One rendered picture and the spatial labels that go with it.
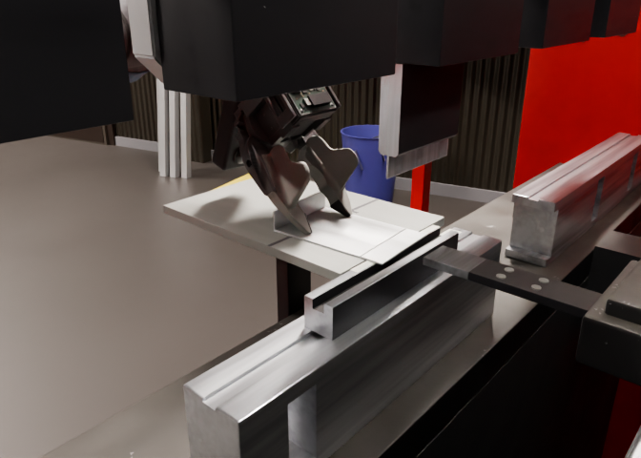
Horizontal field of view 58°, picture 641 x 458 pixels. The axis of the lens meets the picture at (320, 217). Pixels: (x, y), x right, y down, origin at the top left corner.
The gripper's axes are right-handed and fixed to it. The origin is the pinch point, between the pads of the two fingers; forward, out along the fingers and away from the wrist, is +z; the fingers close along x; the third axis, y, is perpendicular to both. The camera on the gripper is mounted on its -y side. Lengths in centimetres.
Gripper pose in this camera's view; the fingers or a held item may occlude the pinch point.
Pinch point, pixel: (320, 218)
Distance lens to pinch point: 60.2
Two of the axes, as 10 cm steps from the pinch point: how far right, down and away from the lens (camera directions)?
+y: 5.7, -4.2, -7.0
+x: 6.6, -2.8, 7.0
